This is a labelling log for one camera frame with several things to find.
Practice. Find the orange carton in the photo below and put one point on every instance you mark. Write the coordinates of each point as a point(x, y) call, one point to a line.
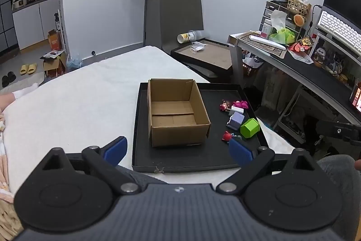
point(54, 42)

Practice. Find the pink toy figurine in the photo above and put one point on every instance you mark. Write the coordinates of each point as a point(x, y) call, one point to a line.
point(241, 104)

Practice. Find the white tissue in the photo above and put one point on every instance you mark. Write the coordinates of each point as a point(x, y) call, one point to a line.
point(277, 19)

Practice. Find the red toy figurine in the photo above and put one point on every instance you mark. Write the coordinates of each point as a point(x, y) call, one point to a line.
point(226, 136)

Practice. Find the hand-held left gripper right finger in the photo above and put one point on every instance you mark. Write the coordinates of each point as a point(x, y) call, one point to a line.
point(239, 152)

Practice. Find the clear drawer organizer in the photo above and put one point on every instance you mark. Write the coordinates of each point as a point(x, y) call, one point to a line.
point(270, 6)

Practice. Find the red snack packet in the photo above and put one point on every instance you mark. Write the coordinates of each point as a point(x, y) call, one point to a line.
point(299, 47)

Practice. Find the white rolled sheet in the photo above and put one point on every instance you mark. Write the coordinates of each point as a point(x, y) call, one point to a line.
point(265, 40)

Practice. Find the woven basket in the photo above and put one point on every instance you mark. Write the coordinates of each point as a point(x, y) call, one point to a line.
point(297, 5)

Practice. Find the dark curved desk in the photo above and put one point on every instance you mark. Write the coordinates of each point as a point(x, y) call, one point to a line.
point(310, 71)

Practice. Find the person's right hand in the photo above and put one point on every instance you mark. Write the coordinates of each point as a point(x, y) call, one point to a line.
point(358, 165)

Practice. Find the white hanging tote bag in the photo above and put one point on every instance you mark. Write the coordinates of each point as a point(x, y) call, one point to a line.
point(277, 85)

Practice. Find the purple toy box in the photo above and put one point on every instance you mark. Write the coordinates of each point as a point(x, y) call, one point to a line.
point(237, 119)

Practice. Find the red plastic crate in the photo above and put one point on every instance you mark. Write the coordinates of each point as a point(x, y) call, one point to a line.
point(249, 68)

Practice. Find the green plastic bag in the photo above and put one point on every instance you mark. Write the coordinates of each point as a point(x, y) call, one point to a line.
point(282, 36)

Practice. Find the white face mask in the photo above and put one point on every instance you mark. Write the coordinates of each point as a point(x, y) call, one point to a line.
point(198, 47)

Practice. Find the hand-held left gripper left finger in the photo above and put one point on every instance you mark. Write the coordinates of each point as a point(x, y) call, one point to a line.
point(117, 149)

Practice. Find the patterned desk mat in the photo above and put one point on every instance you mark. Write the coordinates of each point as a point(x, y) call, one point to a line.
point(270, 51)

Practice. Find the phone with lit screen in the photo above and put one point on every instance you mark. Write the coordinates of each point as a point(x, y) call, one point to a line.
point(357, 97)

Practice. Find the small white toy block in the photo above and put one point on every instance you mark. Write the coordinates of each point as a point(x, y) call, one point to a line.
point(236, 110)

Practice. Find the grey leaning panel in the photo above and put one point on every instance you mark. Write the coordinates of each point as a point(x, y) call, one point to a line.
point(180, 20)

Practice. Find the white jar pink label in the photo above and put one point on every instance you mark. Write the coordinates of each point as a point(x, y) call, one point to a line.
point(266, 29)

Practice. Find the green toy box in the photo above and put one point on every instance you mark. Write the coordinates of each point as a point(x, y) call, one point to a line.
point(249, 128)

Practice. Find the brown-haired toy figurine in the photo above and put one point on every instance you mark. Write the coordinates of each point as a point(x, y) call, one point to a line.
point(224, 107)

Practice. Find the black slipper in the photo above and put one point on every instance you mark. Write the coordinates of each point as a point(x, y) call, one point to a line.
point(5, 80)
point(12, 76)

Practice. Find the white keyboard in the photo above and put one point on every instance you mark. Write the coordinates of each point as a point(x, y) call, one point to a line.
point(335, 25)

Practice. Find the paper cup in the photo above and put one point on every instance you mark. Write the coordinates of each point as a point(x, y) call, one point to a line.
point(186, 37)

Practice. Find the blue plastic bag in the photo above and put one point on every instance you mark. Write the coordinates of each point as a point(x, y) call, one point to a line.
point(74, 63)

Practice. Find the cardboard box with magazine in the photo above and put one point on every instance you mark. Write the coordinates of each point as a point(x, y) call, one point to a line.
point(53, 66)

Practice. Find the yellow slipper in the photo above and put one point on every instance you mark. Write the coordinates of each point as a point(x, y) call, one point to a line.
point(24, 69)
point(32, 68)

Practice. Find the grey pants leg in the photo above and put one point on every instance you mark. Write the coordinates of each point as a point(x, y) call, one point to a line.
point(338, 181)

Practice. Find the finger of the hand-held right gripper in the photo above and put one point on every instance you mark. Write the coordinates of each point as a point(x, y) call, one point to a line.
point(332, 129)

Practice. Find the black-framed brown board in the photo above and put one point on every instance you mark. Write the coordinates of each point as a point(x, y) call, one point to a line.
point(214, 57)

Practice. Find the round desk figurine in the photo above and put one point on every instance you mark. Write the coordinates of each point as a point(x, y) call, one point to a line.
point(320, 56)

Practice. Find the orange plush toy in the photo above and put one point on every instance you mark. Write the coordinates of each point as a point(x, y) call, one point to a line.
point(299, 20)

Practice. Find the peach patterned blanket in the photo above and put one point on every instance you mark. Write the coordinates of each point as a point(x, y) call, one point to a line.
point(5, 173)

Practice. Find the black shallow tray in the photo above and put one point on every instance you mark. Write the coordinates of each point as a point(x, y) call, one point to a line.
point(197, 157)

